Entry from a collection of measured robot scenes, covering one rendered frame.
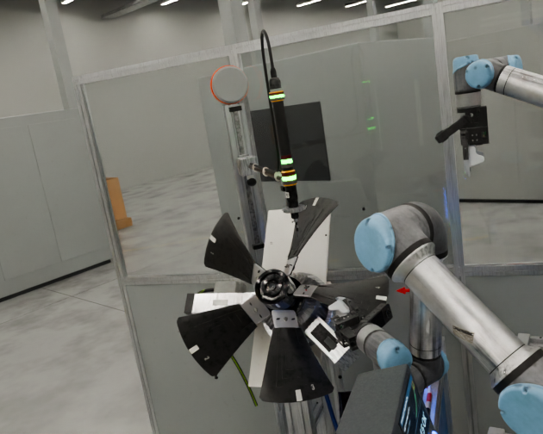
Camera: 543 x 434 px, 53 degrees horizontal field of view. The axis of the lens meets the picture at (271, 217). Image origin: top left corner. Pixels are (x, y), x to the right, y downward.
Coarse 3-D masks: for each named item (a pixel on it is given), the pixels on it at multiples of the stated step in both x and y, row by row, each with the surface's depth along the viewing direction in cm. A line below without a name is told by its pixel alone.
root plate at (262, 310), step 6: (252, 300) 179; (258, 300) 179; (246, 306) 179; (252, 306) 179; (258, 306) 180; (264, 306) 180; (246, 312) 179; (252, 312) 180; (258, 312) 180; (264, 312) 180; (252, 318) 180; (258, 318) 181; (264, 318) 181
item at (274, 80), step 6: (276, 72) 161; (276, 78) 160; (270, 84) 161; (276, 84) 160; (288, 186) 167; (294, 186) 167; (288, 192) 168; (294, 192) 168; (288, 198) 168; (294, 198) 168; (288, 204) 169; (294, 204) 168; (294, 216) 169
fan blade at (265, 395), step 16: (272, 336) 169; (288, 336) 171; (304, 336) 174; (272, 352) 166; (288, 352) 167; (304, 352) 170; (272, 368) 164; (288, 368) 164; (304, 368) 166; (320, 368) 168; (272, 384) 162; (288, 384) 162; (304, 384) 163; (320, 384) 164; (272, 400) 160; (288, 400) 160; (304, 400) 161
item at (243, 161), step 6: (240, 156) 231; (246, 156) 231; (252, 156) 228; (240, 162) 222; (246, 162) 222; (252, 162) 223; (240, 168) 224; (246, 168) 223; (240, 174) 227; (246, 174) 223; (252, 174) 224
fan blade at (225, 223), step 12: (228, 216) 192; (216, 228) 195; (228, 228) 191; (216, 240) 195; (228, 240) 191; (240, 240) 187; (216, 252) 196; (228, 252) 191; (240, 252) 187; (204, 264) 201; (216, 264) 197; (228, 264) 193; (240, 264) 188; (252, 264) 184; (240, 276) 191
